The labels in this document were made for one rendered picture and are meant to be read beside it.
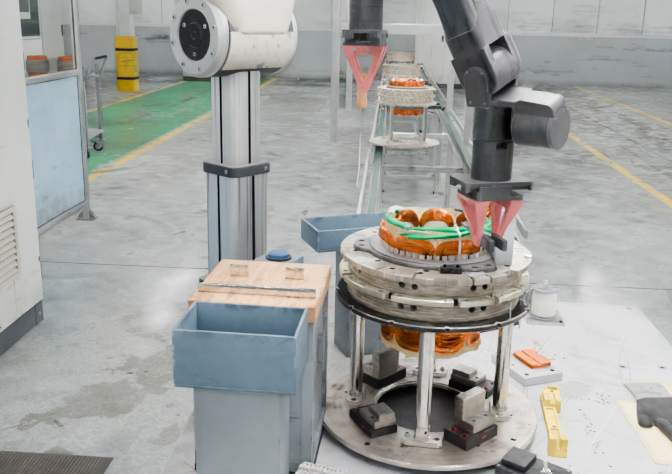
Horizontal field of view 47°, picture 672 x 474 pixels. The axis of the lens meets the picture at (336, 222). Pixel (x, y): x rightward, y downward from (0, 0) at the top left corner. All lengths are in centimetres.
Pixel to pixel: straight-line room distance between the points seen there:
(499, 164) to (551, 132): 9
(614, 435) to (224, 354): 73
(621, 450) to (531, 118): 63
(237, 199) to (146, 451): 146
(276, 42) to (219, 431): 78
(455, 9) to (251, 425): 62
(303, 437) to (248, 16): 77
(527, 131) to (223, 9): 67
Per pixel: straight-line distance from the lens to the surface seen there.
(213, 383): 107
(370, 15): 130
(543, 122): 103
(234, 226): 158
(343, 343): 164
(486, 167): 108
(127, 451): 286
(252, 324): 114
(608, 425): 149
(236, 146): 156
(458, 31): 104
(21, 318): 384
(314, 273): 126
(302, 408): 119
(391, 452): 128
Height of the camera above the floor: 147
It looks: 15 degrees down
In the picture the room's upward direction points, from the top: 1 degrees clockwise
